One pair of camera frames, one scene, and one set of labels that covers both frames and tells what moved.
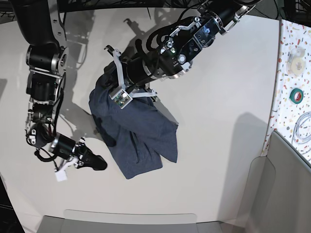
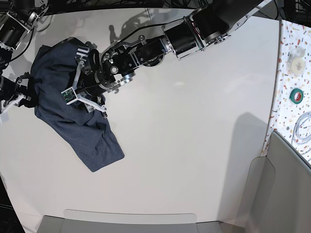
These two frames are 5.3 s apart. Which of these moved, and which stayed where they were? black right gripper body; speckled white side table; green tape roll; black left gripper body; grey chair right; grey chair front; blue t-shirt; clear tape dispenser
Moved: black right gripper body; black left gripper body; blue t-shirt
Stayed: clear tape dispenser; green tape roll; grey chair front; grey chair right; speckled white side table
